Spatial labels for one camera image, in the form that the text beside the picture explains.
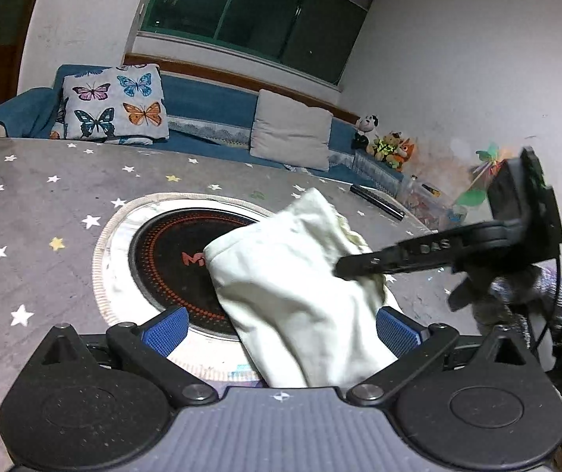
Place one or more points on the panda plush toy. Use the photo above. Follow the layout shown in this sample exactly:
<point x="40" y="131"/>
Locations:
<point x="367" y="125"/>

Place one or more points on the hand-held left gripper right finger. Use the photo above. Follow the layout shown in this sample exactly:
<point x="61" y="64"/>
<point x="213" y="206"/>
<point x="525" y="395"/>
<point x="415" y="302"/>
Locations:
<point x="399" y="330"/>

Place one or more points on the green framed window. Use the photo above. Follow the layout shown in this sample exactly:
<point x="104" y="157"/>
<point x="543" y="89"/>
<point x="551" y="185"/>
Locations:
<point x="261" y="10"/>

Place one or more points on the clear plastic toy box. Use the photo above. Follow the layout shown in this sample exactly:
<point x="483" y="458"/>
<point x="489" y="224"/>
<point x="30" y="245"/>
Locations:
<point x="423" y="206"/>

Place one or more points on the black remote control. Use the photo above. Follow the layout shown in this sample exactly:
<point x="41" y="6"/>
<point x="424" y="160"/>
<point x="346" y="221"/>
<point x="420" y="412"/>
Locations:
<point x="374" y="199"/>

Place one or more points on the orange plush toy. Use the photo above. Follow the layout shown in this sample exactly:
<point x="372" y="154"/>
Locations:
<point x="405" y="152"/>

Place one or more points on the plain grey pillow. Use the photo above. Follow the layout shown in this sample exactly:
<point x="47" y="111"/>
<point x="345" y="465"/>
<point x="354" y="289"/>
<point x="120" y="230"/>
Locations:
<point x="291" y="130"/>

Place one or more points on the butterfly print pillow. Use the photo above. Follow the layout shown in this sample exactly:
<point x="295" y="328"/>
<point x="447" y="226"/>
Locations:
<point x="114" y="103"/>

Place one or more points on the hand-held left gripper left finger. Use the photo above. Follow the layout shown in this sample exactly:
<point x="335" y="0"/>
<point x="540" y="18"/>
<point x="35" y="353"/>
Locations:
<point x="165" y="330"/>

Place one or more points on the colourful pinwheel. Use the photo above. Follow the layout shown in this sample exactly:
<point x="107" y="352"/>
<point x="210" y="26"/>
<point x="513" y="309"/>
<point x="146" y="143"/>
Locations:
<point x="470" y="198"/>

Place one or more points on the person's right hand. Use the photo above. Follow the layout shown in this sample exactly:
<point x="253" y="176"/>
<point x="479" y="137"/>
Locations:
<point x="531" y="290"/>

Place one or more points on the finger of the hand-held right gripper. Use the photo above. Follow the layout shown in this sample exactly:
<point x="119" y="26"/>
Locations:
<point x="408" y="255"/>

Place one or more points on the round built-in cooktop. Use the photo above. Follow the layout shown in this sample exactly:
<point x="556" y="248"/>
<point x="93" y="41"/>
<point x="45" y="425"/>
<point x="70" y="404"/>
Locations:
<point x="163" y="255"/>

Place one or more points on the blue sofa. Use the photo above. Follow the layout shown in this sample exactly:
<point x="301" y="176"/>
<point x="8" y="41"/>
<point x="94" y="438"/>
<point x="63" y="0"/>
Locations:
<point x="202" y="103"/>

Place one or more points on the yellow green plush toy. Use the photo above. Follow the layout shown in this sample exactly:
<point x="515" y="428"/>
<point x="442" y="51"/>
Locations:
<point x="384" y="147"/>

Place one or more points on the light green shirt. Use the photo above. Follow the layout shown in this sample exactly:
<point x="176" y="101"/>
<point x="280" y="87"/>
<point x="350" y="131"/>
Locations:
<point x="286" y="280"/>

